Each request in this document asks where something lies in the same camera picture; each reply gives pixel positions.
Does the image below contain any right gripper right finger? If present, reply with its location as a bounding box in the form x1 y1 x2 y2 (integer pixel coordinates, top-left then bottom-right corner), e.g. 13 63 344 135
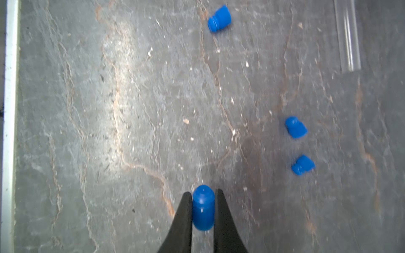
214 189 248 253

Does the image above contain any blue stopper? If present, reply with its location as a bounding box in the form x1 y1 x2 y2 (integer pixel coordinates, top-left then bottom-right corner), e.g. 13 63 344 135
207 5 232 33
193 185 215 231
285 116 308 139
291 155 315 176

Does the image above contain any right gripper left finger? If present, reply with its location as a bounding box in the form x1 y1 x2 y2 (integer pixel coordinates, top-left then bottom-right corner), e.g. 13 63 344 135
158 192 193 253

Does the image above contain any clear test tube lower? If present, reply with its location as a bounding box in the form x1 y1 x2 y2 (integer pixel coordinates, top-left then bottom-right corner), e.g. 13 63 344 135
334 0 361 73

